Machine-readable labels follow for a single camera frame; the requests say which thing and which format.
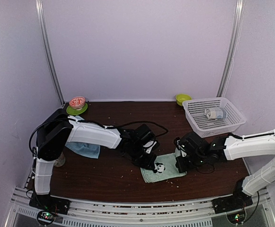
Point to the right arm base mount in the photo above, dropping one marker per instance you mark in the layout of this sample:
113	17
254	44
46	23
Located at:
234	205

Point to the mint green panda towel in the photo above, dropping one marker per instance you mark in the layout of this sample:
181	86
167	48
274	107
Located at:
165	169

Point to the lime green bowl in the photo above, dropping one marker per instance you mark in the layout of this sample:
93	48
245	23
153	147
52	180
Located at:
180	98

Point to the front aluminium rail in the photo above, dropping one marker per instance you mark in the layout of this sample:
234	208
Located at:
190	213

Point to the red patterned small bowl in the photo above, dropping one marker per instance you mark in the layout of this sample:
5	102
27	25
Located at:
77	102

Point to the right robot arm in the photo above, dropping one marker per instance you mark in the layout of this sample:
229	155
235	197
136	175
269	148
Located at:
195	152

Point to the green saucer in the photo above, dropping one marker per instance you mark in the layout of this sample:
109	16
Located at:
71	111

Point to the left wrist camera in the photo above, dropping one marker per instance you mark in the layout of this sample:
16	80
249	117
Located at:
149	146

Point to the beige printed mug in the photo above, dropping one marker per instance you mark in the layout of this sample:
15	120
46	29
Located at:
60	161

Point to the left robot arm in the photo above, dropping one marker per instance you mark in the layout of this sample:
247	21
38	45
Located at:
60	128

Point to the rolled towel in basket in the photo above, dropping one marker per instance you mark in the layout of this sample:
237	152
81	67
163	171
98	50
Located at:
215	113

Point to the white perforated plastic basket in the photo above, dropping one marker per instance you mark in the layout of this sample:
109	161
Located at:
205	127

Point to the light blue towel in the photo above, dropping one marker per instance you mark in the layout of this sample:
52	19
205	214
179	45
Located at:
84	149

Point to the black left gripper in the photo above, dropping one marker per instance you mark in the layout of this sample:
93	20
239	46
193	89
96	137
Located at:
149	163

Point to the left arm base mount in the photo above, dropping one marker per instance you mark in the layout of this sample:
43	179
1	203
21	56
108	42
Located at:
49	207

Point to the left aluminium corner post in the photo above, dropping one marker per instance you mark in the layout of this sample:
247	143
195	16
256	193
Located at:
47	49

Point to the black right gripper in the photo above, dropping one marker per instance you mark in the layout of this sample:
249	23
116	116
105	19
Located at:
179	165

